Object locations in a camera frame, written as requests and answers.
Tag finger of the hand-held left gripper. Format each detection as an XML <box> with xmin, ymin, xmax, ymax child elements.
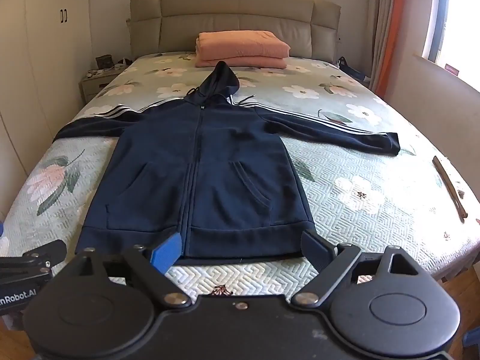
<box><xmin>0</xmin><ymin>239</ymin><xmax>67</xmax><ymax>277</ymax></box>

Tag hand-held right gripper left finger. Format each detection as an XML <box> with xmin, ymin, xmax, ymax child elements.
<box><xmin>75</xmin><ymin>232</ymin><xmax>192</xmax><ymax>308</ymax></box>

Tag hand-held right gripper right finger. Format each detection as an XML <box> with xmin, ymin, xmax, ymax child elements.
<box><xmin>290</xmin><ymin>229</ymin><xmax>413</xmax><ymax>306</ymax></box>

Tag navy zip hoodie white stripes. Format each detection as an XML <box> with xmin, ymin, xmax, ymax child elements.
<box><xmin>55</xmin><ymin>61</ymin><xmax>401</xmax><ymax>261</ymax></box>

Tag floral quilted bedspread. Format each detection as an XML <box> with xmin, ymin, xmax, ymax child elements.
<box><xmin>0</xmin><ymin>50</ymin><xmax>480</xmax><ymax>298</ymax></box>

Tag brown wooden stick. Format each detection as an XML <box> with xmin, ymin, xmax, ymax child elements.
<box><xmin>431</xmin><ymin>155</ymin><xmax>470</xmax><ymax>220</ymax></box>

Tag beige nightstand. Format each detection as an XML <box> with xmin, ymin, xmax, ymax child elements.
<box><xmin>78</xmin><ymin>65</ymin><xmax>129</xmax><ymax>104</ymax></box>

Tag dark blue bag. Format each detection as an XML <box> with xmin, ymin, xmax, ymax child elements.
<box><xmin>337</xmin><ymin>56</ymin><xmax>373</xmax><ymax>82</ymax></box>

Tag pink folded blanket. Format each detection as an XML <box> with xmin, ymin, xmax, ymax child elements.
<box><xmin>194</xmin><ymin>55</ymin><xmax>288</xmax><ymax>70</ymax></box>
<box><xmin>195</xmin><ymin>30</ymin><xmax>292</xmax><ymax>60</ymax></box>

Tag white wardrobe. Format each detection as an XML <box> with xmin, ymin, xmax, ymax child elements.
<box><xmin>0</xmin><ymin>0</ymin><xmax>95</xmax><ymax>181</ymax></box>

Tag cream and orange curtain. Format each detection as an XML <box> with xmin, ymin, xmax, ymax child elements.
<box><xmin>369</xmin><ymin>0</ymin><xmax>410</xmax><ymax>99</ymax></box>

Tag grey sofa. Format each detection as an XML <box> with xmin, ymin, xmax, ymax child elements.
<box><xmin>125</xmin><ymin>0</ymin><xmax>342</xmax><ymax>62</ymax></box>

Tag window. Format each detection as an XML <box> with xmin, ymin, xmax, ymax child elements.
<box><xmin>421</xmin><ymin>0</ymin><xmax>480</xmax><ymax>94</ymax></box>

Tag white cables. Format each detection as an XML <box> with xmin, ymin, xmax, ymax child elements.
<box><xmin>87</xmin><ymin>67</ymin><xmax>124</xmax><ymax>77</ymax></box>

